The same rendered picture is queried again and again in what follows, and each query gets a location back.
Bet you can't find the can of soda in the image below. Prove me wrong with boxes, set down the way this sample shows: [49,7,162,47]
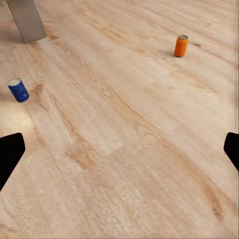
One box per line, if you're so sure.
[174,35,188,57]
[7,78,29,103]

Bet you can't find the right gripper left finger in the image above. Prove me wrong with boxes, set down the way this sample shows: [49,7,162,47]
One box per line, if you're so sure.
[0,132,25,189]

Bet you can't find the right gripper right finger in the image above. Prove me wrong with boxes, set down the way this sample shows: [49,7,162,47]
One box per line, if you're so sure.
[224,132,239,172]

